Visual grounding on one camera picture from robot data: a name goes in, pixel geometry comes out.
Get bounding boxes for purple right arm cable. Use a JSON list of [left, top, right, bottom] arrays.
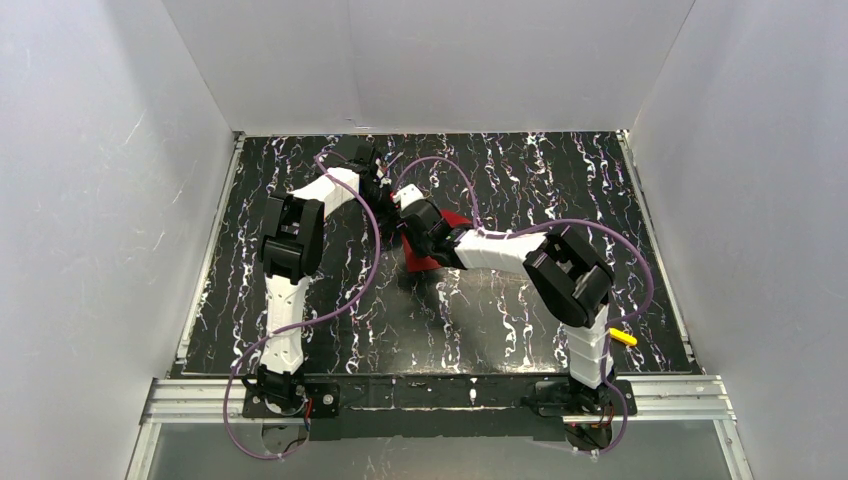
[[394, 156, 656, 456]]

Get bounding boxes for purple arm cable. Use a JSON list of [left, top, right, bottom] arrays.
[[223, 150, 386, 462], [394, 156, 656, 456]]

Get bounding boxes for aluminium front rail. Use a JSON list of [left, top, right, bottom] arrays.
[[142, 374, 736, 424]]

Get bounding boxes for black flat box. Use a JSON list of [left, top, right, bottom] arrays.
[[329, 135, 382, 167]]

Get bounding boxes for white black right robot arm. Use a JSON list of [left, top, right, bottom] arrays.
[[399, 199, 614, 390]]

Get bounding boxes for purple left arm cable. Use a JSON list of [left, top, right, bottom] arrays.
[[223, 150, 386, 462]]

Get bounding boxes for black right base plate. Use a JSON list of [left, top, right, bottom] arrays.
[[522, 376, 638, 420]]

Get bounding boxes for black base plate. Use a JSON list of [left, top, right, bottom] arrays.
[[242, 379, 341, 419], [522, 376, 638, 420]]

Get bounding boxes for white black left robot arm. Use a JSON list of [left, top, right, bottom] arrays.
[[251, 136, 394, 409]]

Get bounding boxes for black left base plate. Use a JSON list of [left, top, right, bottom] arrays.
[[242, 379, 341, 419]]

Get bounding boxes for red paper envelope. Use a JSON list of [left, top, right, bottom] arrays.
[[401, 209, 472, 273]]

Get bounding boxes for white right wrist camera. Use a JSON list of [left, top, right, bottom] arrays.
[[391, 184, 425, 212]]

